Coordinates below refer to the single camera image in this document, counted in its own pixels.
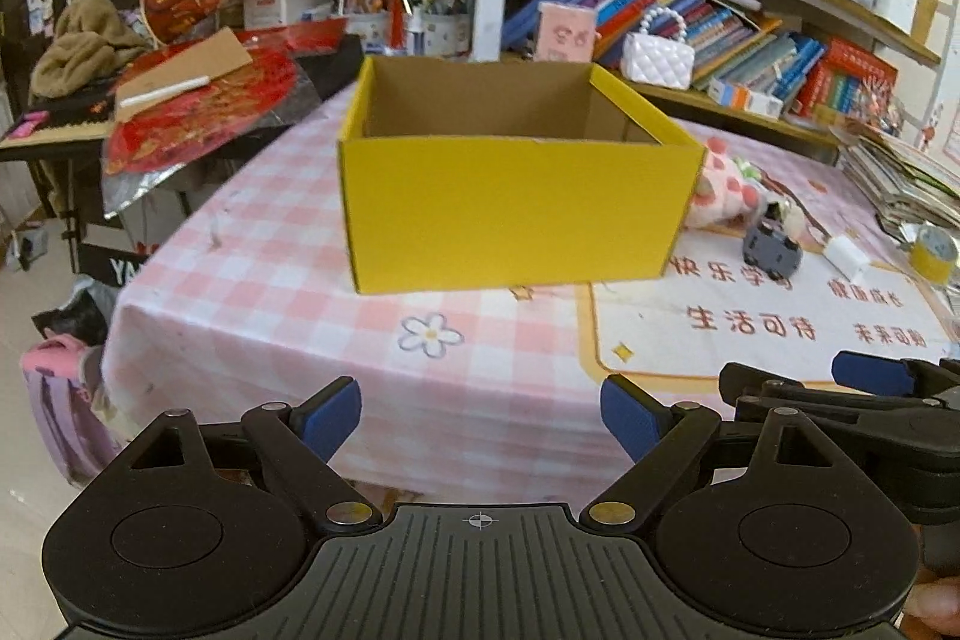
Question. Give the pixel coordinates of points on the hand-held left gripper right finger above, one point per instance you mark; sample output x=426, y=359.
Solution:
x=627, y=419

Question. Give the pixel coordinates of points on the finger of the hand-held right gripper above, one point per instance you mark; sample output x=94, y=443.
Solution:
x=765, y=385
x=870, y=374

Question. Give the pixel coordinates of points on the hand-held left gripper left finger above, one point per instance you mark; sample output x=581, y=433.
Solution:
x=331, y=416

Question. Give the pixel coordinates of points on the yellow cardboard box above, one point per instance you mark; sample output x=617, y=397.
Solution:
x=517, y=212

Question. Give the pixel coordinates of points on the person's right hand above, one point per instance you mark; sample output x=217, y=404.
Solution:
x=937, y=610

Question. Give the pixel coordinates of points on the cartoon printed desk mat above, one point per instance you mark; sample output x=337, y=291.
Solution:
x=757, y=325

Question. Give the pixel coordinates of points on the yellow tape roll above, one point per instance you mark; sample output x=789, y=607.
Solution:
x=934, y=257

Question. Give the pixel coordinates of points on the black toy car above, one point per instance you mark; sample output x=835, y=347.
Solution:
x=769, y=248

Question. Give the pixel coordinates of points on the stack of magazines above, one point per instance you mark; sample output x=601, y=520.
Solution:
x=900, y=175

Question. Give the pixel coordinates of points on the pink plush toy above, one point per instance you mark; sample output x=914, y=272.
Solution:
x=712, y=190

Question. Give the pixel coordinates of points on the colourful figurine set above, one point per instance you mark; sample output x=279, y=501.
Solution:
x=885, y=108

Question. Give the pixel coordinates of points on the pink backpack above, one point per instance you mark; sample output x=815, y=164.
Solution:
x=64, y=407

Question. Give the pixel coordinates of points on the black bag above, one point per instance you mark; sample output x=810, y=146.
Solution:
x=75, y=314

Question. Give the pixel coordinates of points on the blue orange white carton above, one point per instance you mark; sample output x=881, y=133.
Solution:
x=742, y=99

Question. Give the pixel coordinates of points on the red boxed book set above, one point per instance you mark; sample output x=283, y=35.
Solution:
x=844, y=81

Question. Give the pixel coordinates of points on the red printed foil sheets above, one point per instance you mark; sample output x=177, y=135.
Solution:
x=210, y=115

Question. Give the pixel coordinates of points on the white quilted pearl handbag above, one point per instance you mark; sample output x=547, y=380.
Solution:
x=658, y=59

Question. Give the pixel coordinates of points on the row of leaning books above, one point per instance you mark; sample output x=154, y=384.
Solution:
x=720, y=29

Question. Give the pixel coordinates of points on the white paper roll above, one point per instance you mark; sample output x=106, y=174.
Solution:
x=165, y=93

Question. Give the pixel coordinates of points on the brown cardboard sheet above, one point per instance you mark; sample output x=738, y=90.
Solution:
x=187, y=66

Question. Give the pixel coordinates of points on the white glue bottle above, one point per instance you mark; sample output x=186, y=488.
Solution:
x=414, y=36

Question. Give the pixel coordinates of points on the pink sticker cup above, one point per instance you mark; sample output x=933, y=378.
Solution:
x=564, y=34

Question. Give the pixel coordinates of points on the white pen holder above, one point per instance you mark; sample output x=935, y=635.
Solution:
x=446, y=36

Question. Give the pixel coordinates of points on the black electric keyboard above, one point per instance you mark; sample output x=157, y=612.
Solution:
x=52, y=126

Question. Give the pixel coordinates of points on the red tassel pendant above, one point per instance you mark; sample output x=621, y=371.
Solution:
x=396, y=10

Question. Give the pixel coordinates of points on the brown fleece blanket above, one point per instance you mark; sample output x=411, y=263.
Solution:
x=82, y=48

